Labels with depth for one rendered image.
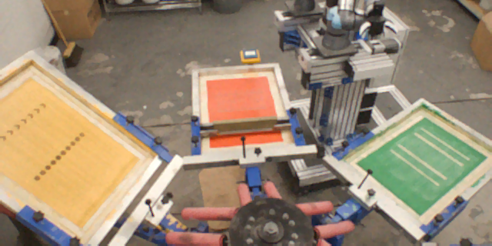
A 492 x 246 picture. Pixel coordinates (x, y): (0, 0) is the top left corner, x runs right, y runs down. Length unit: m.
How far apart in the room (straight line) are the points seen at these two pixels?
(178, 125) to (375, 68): 1.96
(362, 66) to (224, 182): 1.45
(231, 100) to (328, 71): 0.63
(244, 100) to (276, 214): 1.11
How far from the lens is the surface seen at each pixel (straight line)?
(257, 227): 1.45
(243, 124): 2.17
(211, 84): 2.59
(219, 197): 3.12
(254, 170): 1.95
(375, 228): 3.12
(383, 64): 2.52
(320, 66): 2.43
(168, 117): 3.82
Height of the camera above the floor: 2.55
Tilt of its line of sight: 42 degrees down
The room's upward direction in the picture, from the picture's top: straight up
